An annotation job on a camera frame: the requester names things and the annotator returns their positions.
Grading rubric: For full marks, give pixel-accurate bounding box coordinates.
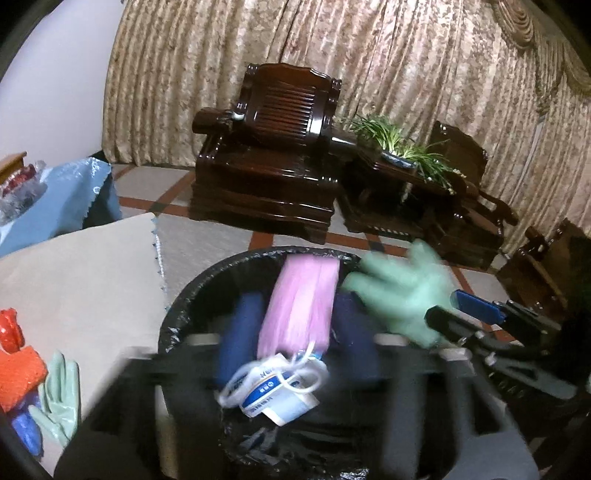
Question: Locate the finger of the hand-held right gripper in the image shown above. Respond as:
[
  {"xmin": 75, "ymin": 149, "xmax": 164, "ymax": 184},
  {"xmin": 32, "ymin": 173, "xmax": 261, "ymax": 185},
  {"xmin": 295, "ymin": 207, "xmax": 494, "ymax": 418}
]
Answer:
[
  {"xmin": 450, "ymin": 290, "xmax": 509, "ymax": 326},
  {"xmin": 425, "ymin": 305, "xmax": 490, "ymax": 352}
]

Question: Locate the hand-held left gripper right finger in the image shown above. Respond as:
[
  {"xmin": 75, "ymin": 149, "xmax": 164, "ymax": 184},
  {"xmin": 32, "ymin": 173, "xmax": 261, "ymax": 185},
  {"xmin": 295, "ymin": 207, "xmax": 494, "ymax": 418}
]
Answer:
[{"xmin": 332, "ymin": 295, "xmax": 541, "ymax": 480}]

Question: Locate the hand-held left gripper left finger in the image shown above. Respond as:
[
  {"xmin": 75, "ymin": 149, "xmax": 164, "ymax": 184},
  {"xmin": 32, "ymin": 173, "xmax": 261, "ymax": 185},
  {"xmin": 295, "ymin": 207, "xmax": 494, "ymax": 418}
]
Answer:
[{"xmin": 55, "ymin": 293, "xmax": 266, "ymax": 480}]

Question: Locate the black-lined trash bin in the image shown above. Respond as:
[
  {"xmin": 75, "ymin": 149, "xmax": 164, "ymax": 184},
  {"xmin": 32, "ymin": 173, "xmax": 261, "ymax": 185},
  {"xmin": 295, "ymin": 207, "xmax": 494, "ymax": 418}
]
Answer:
[{"xmin": 157, "ymin": 247, "xmax": 416, "ymax": 480}]

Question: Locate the green rubber glove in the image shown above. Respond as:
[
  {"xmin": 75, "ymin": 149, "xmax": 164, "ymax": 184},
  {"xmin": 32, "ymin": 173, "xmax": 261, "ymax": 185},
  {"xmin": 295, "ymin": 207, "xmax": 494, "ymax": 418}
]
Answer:
[
  {"xmin": 28, "ymin": 351, "xmax": 81, "ymax": 446},
  {"xmin": 342, "ymin": 240, "xmax": 458, "ymax": 349}
]

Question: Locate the white and blue packet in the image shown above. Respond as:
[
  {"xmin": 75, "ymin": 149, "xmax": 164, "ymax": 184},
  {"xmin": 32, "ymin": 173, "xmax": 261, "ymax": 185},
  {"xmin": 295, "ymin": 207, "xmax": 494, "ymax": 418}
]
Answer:
[{"xmin": 218, "ymin": 351, "xmax": 329, "ymax": 426}]

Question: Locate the pink face mask pack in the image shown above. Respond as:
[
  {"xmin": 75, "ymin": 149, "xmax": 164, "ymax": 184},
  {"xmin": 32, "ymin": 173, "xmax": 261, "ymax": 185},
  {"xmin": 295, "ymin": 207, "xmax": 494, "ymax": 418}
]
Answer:
[{"xmin": 256, "ymin": 255, "xmax": 341, "ymax": 358}]

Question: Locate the orange foam net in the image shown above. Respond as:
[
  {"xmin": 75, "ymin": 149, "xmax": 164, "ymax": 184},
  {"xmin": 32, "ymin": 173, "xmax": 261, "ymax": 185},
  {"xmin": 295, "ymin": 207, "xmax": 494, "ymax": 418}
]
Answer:
[{"xmin": 0, "ymin": 346, "xmax": 49, "ymax": 414}]

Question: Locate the blue plastic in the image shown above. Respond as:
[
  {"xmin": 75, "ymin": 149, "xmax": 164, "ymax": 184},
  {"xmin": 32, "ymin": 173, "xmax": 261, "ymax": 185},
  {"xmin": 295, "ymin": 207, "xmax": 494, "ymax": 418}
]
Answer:
[{"xmin": 11, "ymin": 392, "xmax": 44, "ymax": 455}]

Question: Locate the red wrapper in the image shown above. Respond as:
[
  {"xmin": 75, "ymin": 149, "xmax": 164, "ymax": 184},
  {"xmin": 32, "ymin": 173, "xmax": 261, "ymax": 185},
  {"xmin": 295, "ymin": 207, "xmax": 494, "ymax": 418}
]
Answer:
[{"xmin": 0, "ymin": 309, "xmax": 25, "ymax": 354}]

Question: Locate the dark wooden chair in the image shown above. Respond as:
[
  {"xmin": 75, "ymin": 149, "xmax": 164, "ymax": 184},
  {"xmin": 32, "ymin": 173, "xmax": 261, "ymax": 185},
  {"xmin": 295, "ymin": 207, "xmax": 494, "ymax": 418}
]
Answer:
[{"xmin": 496, "ymin": 217, "xmax": 591, "ymax": 324}]

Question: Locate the dark wooden armchair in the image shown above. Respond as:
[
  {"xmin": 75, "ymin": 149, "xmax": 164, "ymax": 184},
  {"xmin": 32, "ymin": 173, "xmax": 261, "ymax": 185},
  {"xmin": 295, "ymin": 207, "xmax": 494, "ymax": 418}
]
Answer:
[
  {"xmin": 427, "ymin": 121, "xmax": 520, "ymax": 271},
  {"xmin": 188, "ymin": 63, "xmax": 358, "ymax": 245}
]

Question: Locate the dark wooden side table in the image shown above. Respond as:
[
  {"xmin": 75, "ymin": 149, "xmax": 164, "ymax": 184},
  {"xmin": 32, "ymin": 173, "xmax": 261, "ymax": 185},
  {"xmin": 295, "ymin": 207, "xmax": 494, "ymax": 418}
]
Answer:
[{"xmin": 339, "ymin": 143, "xmax": 467, "ymax": 241}]

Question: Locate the grey table cloth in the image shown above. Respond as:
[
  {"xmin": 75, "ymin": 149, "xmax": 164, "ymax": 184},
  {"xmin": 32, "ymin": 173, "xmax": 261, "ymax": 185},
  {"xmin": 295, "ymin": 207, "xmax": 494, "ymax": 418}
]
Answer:
[{"xmin": 0, "ymin": 212, "xmax": 169, "ymax": 476}]

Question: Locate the green potted plant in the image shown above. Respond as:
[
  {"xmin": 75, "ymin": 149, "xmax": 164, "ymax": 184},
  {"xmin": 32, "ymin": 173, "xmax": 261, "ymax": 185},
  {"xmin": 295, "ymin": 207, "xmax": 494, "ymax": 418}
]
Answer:
[{"xmin": 342, "ymin": 113, "xmax": 458, "ymax": 190}]

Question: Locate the blue tablecloth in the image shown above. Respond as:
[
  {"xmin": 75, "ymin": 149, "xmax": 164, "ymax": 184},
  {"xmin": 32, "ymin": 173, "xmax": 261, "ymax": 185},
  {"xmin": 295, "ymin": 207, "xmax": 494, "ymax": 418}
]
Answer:
[{"xmin": 0, "ymin": 157, "xmax": 123, "ymax": 259}]

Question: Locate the glass fruit bowl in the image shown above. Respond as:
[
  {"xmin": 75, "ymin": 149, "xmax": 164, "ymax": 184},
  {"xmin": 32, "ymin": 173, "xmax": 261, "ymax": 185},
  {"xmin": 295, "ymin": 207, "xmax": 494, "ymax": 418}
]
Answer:
[{"xmin": 0, "ymin": 161, "xmax": 49, "ymax": 222}]

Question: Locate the pile of red fruits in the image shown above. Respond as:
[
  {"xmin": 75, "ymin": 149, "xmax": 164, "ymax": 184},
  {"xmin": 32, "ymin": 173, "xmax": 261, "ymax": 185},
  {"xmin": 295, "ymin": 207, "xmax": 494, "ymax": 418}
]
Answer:
[{"xmin": 4, "ymin": 165, "xmax": 38, "ymax": 190}]

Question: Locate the beige patterned curtain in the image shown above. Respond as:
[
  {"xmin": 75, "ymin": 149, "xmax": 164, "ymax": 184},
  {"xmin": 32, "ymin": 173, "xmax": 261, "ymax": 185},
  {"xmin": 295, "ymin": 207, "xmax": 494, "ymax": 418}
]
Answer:
[{"xmin": 100, "ymin": 0, "xmax": 591, "ymax": 278}]

